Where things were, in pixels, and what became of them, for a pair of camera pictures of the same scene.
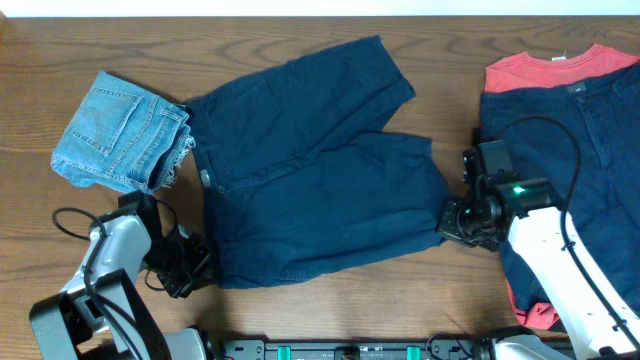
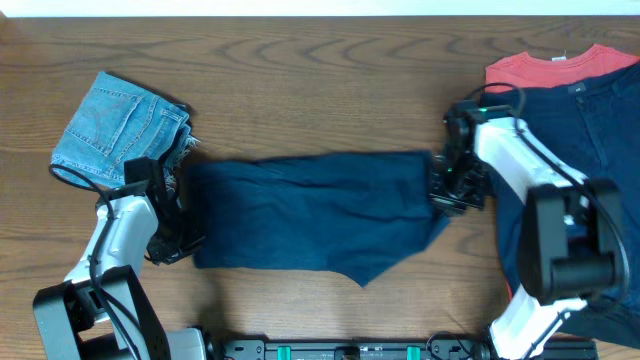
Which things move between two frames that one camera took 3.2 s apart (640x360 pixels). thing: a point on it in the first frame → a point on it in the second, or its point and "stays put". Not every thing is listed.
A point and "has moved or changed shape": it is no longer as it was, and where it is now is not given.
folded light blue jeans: [124, 136] stays put
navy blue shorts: [298, 176] has moved or changed shape
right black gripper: [448, 226] → [437, 193]
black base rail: [390, 349] stays put
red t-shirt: [527, 70] stays put
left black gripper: [196, 277] → [197, 237]
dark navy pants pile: [584, 138] stays put
